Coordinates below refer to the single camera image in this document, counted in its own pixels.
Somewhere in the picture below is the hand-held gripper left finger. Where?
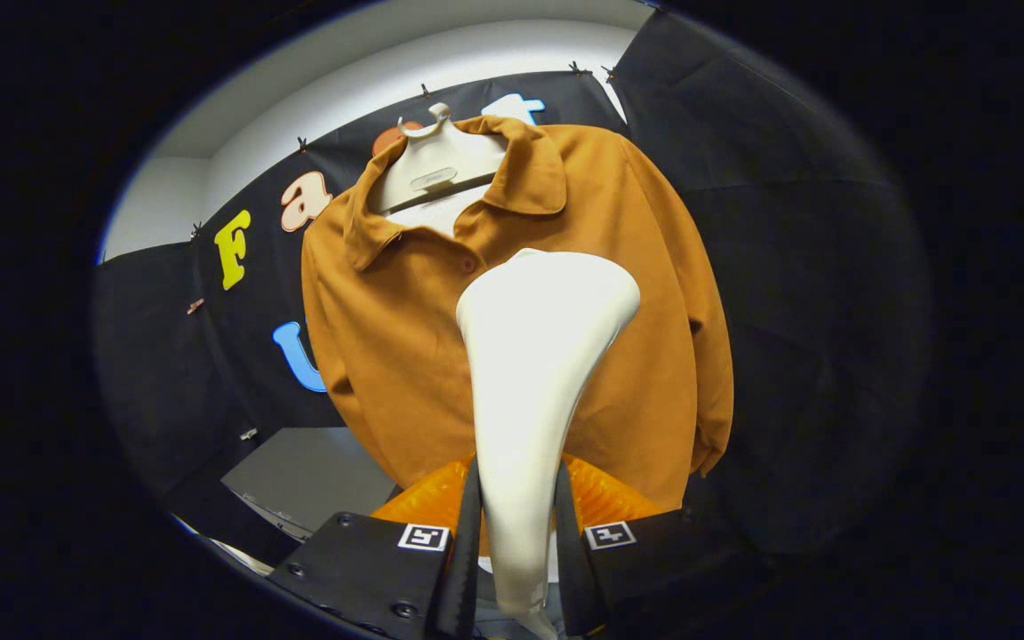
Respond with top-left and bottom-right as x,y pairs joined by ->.
268,453 -> 484,640

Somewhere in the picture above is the black backdrop cloth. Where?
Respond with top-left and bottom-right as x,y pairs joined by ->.
94,9 -> 935,570

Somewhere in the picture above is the orange-brown button shirt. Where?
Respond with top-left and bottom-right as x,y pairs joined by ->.
301,116 -> 735,512

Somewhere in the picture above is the row of black clips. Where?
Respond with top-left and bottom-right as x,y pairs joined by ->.
190,60 -> 618,239

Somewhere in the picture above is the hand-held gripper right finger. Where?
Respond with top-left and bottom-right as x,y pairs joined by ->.
554,453 -> 744,639

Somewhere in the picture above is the white garment hanger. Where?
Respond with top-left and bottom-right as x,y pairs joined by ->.
370,102 -> 508,214

